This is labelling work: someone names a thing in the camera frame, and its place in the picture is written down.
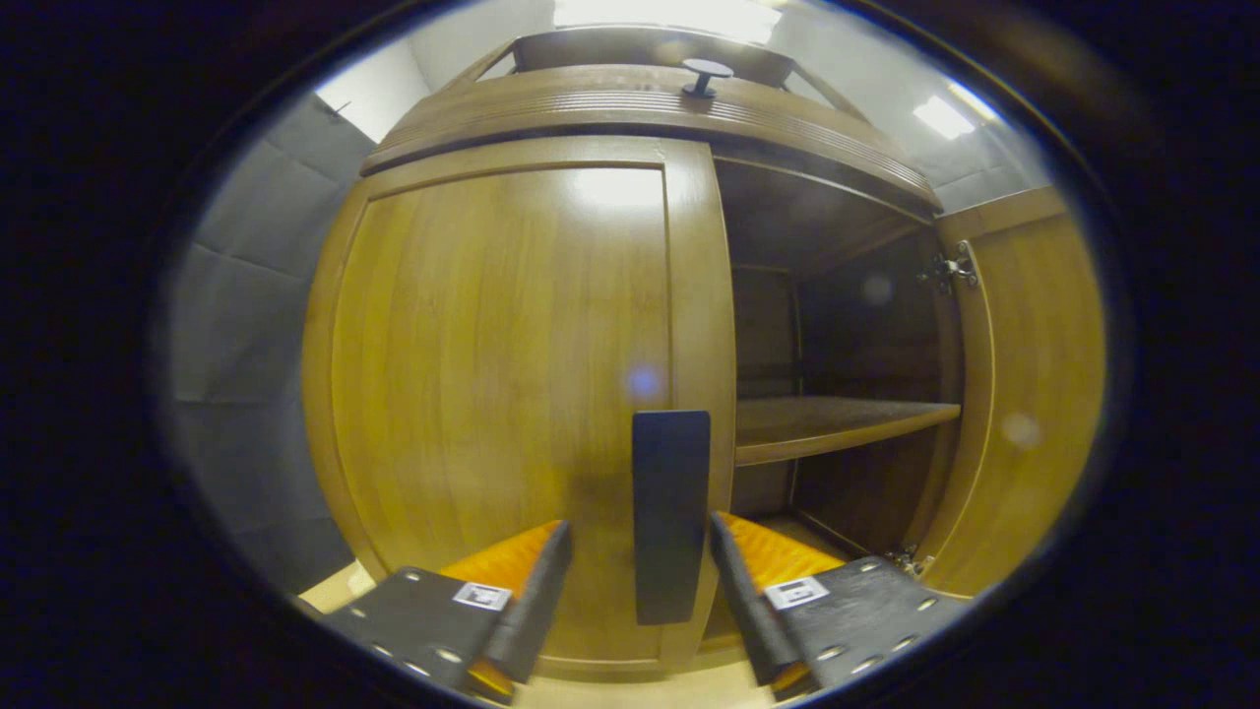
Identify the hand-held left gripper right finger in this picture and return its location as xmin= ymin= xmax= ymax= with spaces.
xmin=709 ymin=510 xmax=971 ymax=695

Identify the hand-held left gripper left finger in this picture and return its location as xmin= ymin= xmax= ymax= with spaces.
xmin=320 ymin=519 xmax=575 ymax=702

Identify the black door handle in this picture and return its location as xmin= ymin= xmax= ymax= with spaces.
xmin=632 ymin=410 xmax=712 ymax=626

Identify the wooden cabinet door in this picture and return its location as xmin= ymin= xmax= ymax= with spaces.
xmin=911 ymin=187 xmax=1108 ymax=599
xmin=300 ymin=136 xmax=737 ymax=680

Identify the wooden double-door shoe cabinet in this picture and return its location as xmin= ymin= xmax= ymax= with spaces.
xmin=359 ymin=25 xmax=966 ymax=592

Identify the metal door hinge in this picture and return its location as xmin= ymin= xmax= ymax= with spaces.
xmin=883 ymin=545 xmax=936 ymax=579
xmin=917 ymin=241 xmax=980 ymax=296

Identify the wooden cabinet shelf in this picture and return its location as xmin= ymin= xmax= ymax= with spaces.
xmin=733 ymin=396 xmax=963 ymax=468

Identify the small ceiling light panel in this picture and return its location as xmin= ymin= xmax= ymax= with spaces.
xmin=911 ymin=79 xmax=1000 ymax=141

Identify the black round drawer knob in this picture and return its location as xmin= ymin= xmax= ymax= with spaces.
xmin=681 ymin=58 xmax=734 ymax=99

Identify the large ceiling light panel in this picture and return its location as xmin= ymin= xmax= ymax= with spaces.
xmin=551 ymin=0 xmax=784 ymax=45

